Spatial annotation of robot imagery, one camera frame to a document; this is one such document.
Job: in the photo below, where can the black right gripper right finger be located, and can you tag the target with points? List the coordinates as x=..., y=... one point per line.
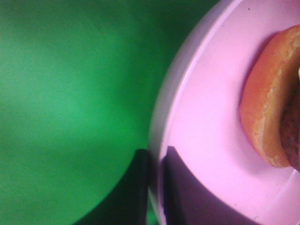
x=188, y=202

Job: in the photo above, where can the burger with lettuce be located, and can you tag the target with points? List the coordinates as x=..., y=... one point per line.
x=270, y=101

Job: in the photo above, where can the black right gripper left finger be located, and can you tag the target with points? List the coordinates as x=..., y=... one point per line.
x=127, y=203

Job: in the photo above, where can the pink round plate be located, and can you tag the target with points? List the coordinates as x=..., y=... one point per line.
x=197, y=113

